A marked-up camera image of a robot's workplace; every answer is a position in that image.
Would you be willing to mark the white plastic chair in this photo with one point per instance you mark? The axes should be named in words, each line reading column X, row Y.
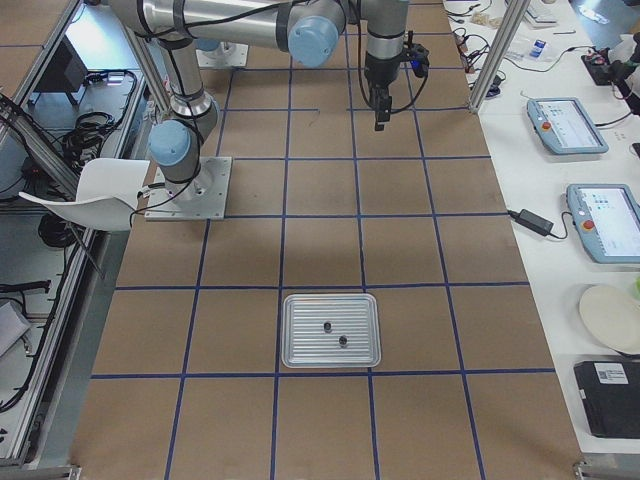
column 106, row 194

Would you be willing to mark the black power adapter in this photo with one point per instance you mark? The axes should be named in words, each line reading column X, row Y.
column 532, row 221

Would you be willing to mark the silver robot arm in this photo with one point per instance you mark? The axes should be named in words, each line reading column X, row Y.
column 381, row 27
column 306, row 30

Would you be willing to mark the near blue teach pendant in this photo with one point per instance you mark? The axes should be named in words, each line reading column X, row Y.
column 606, row 217

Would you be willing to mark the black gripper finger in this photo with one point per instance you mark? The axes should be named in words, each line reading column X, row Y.
column 381, row 101

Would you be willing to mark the ribbed metal tray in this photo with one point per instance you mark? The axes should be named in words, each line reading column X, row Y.
column 304, row 343

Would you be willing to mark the blue teach pendant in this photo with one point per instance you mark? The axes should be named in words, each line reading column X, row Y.
column 564, row 127
column 606, row 217

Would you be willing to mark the black box with label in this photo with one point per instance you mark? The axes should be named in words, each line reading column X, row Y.
column 610, row 396

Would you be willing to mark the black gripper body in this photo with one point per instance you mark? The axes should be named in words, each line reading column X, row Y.
column 378, row 75

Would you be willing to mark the beige round plate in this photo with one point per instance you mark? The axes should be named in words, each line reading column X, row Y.
column 612, row 317

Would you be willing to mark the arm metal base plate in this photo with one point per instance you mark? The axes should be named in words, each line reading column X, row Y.
column 212, row 54
column 205, row 198

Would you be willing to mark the far blue teach pendant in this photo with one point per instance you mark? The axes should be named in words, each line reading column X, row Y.
column 564, row 127

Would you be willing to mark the aluminium frame post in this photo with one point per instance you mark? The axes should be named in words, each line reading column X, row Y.
column 510, row 23

